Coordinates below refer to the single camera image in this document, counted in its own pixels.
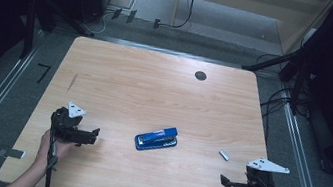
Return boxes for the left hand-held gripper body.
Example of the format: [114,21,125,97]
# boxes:
[47,98,96,148]

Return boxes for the small white eraser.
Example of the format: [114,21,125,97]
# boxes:
[218,149,232,162]

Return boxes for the blue stapler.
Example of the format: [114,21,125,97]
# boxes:
[132,120,181,158]

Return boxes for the person's left hand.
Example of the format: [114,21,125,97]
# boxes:
[36,128,77,169]

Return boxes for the grey tape piece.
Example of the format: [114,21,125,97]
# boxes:
[0,146,27,162]

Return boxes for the black metal stand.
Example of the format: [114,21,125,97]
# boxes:
[235,0,333,120]
[17,0,101,71]

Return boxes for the round dark table grommet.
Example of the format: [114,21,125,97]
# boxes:
[193,70,208,82]

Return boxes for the dark power plug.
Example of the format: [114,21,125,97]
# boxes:
[152,18,162,31]
[125,7,138,26]
[110,6,123,21]

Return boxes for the light wooden shelf unit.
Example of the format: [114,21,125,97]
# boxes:
[167,0,333,62]

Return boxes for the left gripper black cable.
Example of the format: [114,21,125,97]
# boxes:
[40,112,66,187]

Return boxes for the black floor cables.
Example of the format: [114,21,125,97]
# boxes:
[244,50,318,145]

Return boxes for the white floor cable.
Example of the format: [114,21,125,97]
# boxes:
[83,6,115,38]

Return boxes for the hanging black cable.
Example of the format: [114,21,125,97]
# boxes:
[158,0,199,33]

